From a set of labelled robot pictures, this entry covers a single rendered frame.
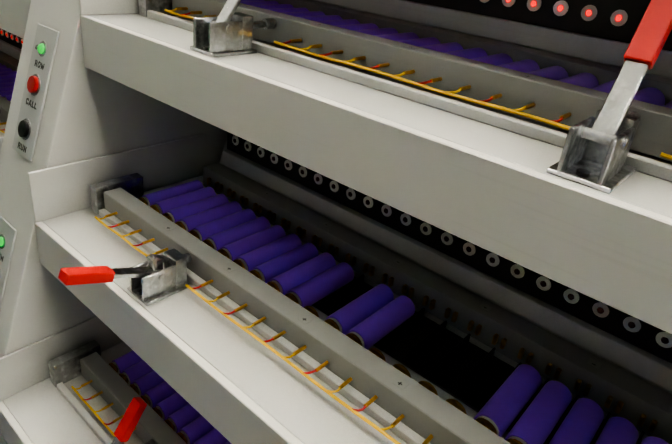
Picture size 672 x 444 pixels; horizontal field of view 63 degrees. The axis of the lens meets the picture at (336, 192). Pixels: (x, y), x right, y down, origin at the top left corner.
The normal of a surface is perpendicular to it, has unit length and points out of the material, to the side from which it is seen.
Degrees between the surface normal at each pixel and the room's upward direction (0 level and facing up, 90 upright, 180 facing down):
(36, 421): 18
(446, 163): 108
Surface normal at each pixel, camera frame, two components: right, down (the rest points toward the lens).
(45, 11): -0.58, -0.04
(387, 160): -0.66, 0.26
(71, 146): 0.75, 0.35
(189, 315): 0.11, -0.90
